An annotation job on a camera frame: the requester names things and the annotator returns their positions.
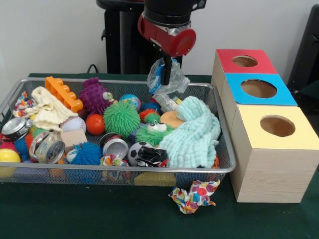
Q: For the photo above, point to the crushed clear plastic bottle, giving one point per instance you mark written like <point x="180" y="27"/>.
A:
<point x="178" y="79"/>

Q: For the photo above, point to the cream knitted cloth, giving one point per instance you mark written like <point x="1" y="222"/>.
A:
<point x="49" y="109"/>

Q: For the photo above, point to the black flat panel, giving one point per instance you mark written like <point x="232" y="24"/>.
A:
<point x="306" y="49"/>

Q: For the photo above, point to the purple spiky toy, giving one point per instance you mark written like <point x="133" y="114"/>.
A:
<point x="94" y="95"/>

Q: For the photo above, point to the wooden box with three holes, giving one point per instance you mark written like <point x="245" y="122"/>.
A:
<point x="269" y="174"/>

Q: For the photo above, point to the blue fuzzy toy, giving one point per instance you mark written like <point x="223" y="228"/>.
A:
<point x="83" y="154"/>

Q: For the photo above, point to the green fuzzy toy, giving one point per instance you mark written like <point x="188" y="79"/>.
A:
<point x="122" y="119"/>

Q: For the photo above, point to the red black drink can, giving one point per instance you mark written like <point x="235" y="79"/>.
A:
<point x="113" y="148"/>

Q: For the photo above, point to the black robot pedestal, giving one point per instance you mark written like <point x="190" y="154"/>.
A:
<point x="119" y="37"/>

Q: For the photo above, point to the mint green cloth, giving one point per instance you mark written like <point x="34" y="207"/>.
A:
<point x="192" y="137"/>

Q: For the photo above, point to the colourful patterned cloth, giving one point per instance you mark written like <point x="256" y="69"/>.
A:
<point x="193" y="196"/>

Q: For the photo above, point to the orange toy building block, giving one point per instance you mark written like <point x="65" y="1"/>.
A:
<point x="62" y="93"/>

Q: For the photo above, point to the dark green table cloth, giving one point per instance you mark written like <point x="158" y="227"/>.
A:
<point x="311" y="90"/>
<point x="124" y="219"/>

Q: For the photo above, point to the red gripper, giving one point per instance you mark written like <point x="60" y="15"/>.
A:
<point x="162" y="37"/>

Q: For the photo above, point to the small soccer ball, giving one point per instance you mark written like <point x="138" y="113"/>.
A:
<point x="134" y="152"/>

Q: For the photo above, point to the yellow ball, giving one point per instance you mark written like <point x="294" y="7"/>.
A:
<point x="9" y="157"/>

